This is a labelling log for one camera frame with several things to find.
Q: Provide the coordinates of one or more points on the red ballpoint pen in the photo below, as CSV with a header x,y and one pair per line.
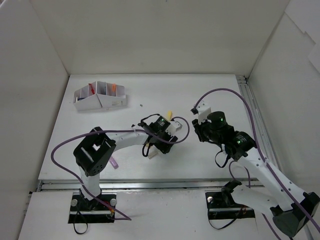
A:
x,y
91,88

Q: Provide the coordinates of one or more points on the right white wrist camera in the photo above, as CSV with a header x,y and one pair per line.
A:
x,y
202,110

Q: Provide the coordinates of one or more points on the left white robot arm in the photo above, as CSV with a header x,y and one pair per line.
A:
x,y
94,152

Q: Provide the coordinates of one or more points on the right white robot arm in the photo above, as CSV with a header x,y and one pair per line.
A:
x,y
289,206

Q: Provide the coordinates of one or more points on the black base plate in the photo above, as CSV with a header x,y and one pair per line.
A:
x,y
81,212
217,208

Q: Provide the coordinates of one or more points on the pink highlighter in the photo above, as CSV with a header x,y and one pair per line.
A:
x,y
114,163

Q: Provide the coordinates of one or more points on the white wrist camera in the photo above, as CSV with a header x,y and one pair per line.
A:
x,y
173,128
202,110

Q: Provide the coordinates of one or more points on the aluminium table rail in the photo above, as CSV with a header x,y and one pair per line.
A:
x,y
117,185

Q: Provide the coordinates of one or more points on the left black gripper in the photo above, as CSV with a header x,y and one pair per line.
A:
x,y
168,144

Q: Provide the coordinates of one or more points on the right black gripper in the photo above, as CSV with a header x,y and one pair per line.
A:
x,y
198,128

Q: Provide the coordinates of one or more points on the orange translucent highlighter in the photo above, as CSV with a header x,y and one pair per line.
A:
x,y
114,87

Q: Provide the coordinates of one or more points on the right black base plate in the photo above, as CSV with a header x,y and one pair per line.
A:
x,y
217,208

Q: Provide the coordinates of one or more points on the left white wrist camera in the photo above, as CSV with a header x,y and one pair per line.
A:
x,y
173,128

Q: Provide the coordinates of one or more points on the yellow highlighter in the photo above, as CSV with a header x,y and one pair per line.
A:
x,y
169,115

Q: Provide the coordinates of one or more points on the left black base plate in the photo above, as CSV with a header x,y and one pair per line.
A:
x,y
81,212

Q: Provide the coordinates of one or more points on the beige eraser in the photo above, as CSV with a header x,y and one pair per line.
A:
x,y
152,154

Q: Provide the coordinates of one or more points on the white desk organizer container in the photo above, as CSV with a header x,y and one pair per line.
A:
x,y
104,97

